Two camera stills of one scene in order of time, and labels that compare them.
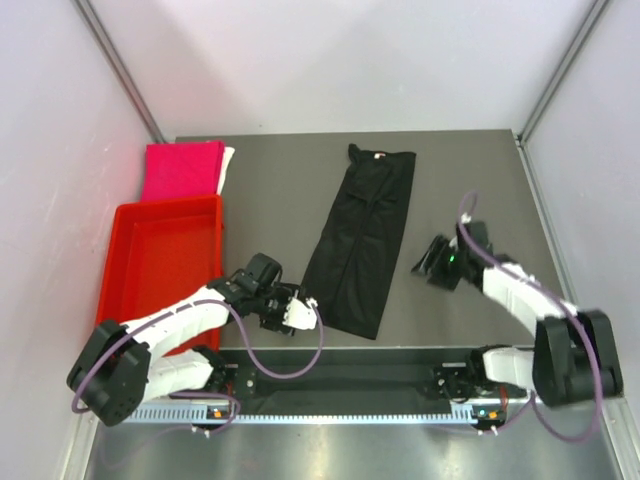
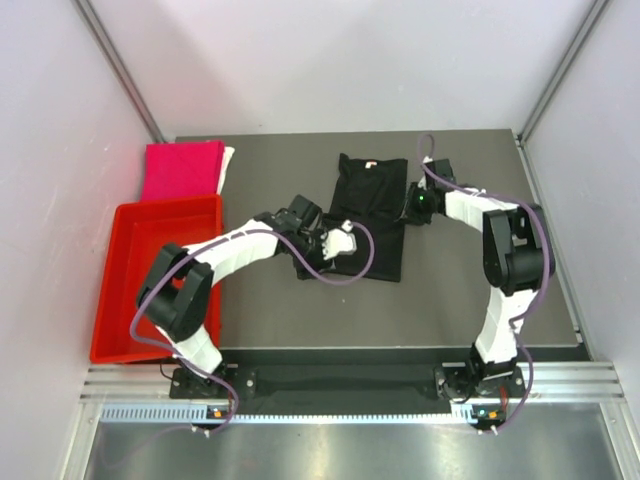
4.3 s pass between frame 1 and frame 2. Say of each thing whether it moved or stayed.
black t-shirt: moved
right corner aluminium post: stayed
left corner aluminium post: stayed
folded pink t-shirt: stayed
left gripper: moved
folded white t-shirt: stayed
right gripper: moved
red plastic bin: stayed
